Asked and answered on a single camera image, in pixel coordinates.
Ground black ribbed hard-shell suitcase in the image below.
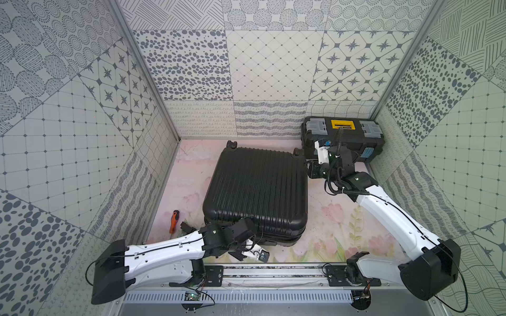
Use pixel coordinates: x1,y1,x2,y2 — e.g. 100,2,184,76
202,141,308,247

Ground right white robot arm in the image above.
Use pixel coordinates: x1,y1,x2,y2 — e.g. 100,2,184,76
308,129,465,301

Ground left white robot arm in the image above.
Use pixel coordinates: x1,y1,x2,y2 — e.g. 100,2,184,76
88,218,270,305

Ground small black green part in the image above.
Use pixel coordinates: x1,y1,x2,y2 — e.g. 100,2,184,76
180,222,196,234

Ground floral pink table mat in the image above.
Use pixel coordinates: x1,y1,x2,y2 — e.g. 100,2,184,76
146,140,403,263

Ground black toolbox with yellow label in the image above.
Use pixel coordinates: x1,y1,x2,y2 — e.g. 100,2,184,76
301,117,386,163

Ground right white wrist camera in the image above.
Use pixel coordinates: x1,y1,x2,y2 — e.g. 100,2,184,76
314,140,330,165

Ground aluminium mounting rail frame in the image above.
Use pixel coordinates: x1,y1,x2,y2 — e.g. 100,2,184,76
116,263,415,310

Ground orange handled screwdriver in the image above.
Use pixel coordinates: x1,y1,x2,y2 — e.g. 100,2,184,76
169,210,180,235

